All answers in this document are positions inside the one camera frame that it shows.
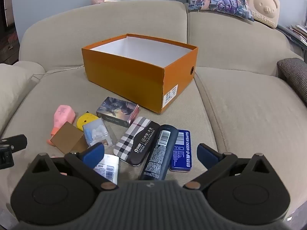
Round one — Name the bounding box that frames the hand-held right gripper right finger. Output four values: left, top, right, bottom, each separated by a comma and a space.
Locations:
183, 143, 270, 190

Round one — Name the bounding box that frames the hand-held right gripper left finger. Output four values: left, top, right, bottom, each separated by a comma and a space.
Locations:
31, 143, 118, 192

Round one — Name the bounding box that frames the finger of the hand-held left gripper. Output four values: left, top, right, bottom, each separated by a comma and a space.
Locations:
0, 135, 28, 152

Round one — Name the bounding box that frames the white barcode packet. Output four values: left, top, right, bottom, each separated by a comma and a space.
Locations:
93, 154, 120, 185

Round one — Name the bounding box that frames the clear plastic box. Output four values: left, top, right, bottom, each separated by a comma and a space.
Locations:
82, 120, 113, 148

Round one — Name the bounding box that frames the blue tin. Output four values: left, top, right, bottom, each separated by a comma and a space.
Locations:
169, 129, 193, 172

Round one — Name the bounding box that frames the brown cardboard box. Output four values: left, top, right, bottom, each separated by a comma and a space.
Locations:
50, 121, 89, 155

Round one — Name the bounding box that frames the yellow toy block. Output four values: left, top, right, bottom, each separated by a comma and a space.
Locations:
77, 112, 100, 131

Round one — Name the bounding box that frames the plaid glasses case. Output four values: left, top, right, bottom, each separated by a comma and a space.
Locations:
113, 117, 161, 167

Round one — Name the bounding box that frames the pink plastic bottle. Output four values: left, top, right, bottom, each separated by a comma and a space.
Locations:
47, 105, 76, 146

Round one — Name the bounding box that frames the dark blue bottle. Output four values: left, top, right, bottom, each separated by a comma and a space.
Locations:
139, 124, 178, 181

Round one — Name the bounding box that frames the printed card box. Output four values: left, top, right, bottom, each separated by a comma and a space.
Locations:
96, 97, 140, 128

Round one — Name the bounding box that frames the orange cardboard box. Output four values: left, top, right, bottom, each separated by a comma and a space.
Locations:
82, 34, 199, 115

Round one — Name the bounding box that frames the beige sofa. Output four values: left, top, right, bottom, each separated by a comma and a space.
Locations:
0, 0, 307, 223

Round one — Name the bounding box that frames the dark wooden furniture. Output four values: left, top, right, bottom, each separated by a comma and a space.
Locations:
0, 0, 21, 65

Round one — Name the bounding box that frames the houndstooth cushion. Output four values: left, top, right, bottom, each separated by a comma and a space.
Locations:
277, 58, 307, 96

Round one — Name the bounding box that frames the stack of magazines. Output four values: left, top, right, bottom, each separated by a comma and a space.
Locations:
276, 24, 307, 46

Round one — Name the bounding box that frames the beige plush toy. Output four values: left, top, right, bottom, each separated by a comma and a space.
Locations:
240, 0, 281, 29

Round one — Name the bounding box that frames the white cable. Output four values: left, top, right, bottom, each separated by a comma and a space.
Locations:
32, 66, 84, 82

